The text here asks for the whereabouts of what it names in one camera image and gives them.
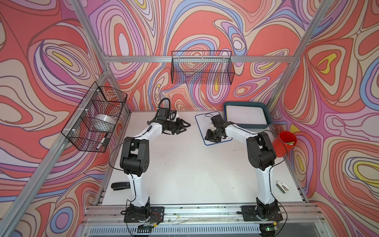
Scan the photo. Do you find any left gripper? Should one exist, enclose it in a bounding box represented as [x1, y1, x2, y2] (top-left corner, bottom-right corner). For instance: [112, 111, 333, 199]
[164, 118, 190, 135]

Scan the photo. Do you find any blue whiteboard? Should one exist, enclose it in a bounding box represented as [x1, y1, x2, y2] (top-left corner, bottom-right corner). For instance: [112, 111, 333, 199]
[195, 111, 223, 146]

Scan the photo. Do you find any yellow framed whiteboard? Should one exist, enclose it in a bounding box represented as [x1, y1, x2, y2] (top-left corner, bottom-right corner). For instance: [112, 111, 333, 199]
[226, 105, 267, 125]

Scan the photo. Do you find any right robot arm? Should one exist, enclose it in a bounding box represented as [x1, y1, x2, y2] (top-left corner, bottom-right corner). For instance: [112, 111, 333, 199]
[205, 115, 283, 223]

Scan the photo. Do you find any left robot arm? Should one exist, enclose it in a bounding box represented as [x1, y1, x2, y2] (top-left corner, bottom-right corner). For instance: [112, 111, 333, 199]
[118, 98, 191, 226]

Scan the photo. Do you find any teal plastic storage box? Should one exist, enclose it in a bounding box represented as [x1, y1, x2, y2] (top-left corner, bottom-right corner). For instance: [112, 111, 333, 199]
[223, 101, 272, 129]

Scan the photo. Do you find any white whiteboard eraser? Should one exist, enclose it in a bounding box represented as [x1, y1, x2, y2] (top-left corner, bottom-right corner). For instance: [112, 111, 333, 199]
[276, 181, 290, 194]

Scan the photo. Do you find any red plastic cup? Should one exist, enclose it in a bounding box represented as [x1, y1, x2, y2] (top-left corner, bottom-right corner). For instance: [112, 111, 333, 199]
[272, 131, 297, 158]

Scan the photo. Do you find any silver tape roll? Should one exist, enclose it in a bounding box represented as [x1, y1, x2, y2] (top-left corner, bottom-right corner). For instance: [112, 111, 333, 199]
[93, 114, 116, 130]

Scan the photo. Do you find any marker in left basket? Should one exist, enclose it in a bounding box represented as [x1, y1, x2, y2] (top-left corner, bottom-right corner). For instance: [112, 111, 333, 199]
[96, 137, 106, 150]

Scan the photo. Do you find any green circuit board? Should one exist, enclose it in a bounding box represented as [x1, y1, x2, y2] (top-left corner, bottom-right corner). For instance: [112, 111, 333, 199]
[137, 225, 155, 234]

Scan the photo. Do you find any back black wire basket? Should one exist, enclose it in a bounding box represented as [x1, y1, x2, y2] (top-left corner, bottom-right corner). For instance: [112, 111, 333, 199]
[171, 49, 235, 85]

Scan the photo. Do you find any black wire basket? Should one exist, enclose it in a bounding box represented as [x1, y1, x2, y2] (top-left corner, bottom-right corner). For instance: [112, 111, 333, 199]
[171, 49, 235, 85]
[61, 83, 127, 153]

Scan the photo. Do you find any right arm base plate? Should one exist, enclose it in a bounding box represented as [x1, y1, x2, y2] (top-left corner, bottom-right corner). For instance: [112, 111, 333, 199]
[241, 204, 283, 222]

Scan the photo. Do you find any left black wire basket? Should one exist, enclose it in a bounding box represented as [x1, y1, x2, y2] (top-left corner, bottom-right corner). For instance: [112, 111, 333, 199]
[61, 83, 127, 153]

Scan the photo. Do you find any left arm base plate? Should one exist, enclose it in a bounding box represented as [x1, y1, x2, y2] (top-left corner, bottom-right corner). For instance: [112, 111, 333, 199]
[120, 206, 165, 223]

